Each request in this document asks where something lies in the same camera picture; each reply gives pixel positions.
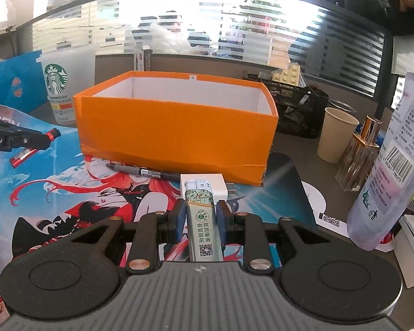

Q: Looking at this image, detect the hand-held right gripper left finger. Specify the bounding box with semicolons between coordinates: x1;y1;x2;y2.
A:
70;200;187;274

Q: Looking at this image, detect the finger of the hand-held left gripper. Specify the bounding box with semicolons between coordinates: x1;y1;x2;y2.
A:
5;130;52;151
0;117;45;135

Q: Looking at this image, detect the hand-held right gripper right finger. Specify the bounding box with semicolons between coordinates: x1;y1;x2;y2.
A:
216;200;335;273

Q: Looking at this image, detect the green white lighter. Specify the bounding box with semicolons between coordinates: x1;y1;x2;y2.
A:
184;178;224;262

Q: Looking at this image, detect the orange cardboard box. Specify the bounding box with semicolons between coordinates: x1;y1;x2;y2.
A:
72;70;279;187

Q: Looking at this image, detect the white charger adapter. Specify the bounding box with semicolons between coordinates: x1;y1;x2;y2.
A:
179;173;236;201

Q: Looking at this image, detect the blue cardboard box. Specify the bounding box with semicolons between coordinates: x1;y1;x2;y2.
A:
0;50;52;114

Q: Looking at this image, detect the translucent plastic cup green logo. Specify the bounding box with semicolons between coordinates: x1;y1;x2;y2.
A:
38;46;97;126

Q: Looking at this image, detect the printed desk mat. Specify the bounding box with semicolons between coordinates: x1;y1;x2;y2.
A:
0;100;316;331

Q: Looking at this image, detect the white round card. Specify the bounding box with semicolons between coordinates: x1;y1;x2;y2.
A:
301;178;351;230

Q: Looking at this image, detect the black mesh desk organizer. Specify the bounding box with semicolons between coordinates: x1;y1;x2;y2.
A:
242;69;330;139

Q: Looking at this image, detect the white pen box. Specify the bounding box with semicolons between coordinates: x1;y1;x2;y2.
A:
134;46;153;72

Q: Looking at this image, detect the brown paper cup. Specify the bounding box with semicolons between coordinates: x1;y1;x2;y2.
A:
317;107;360;164

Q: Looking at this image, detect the perfume bottle gold cap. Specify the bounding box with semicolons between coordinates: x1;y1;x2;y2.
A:
335;114;383;193

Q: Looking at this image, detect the yellow toy brick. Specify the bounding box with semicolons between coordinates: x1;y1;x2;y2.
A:
271;64;303;87

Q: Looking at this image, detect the round metal tin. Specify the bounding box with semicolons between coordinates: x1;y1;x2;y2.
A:
329;99;357;113

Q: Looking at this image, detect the barcoded plastic pouch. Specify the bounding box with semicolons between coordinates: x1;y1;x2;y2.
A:
347;72;414;252

